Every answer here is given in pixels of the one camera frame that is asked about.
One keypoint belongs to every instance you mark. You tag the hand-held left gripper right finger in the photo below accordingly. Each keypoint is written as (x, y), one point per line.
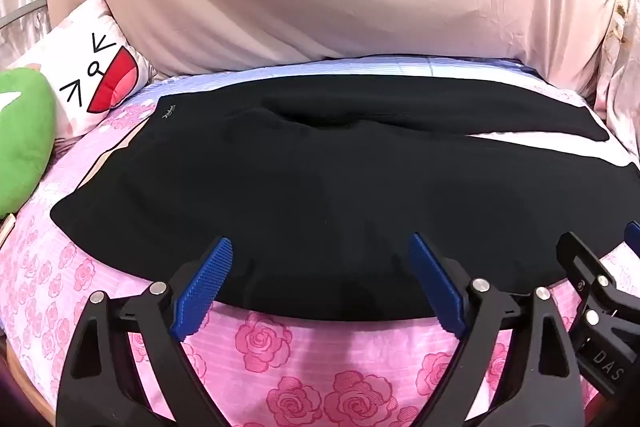
(435, 287)

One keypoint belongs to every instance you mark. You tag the tan wooden board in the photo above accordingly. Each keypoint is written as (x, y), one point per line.
(6, 227)

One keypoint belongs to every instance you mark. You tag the green plush pillow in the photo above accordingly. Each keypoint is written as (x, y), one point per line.
(22, 142)

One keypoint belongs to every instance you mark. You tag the black pants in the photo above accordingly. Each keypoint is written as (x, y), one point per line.
(300, 207)

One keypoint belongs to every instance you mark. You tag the white cartoon face pillow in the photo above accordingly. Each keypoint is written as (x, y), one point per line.
(65, 52)

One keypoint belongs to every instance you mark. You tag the pink rose print bed sheet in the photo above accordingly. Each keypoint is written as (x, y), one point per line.
(260, 357)

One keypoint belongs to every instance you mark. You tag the pinkish crumpled cloth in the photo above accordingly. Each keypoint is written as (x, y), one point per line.
(622, 72)

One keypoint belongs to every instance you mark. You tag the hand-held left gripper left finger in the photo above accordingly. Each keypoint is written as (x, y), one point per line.
(205, 287)

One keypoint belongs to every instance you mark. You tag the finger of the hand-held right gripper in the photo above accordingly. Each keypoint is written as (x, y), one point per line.
(634, 237)
(587, 267)

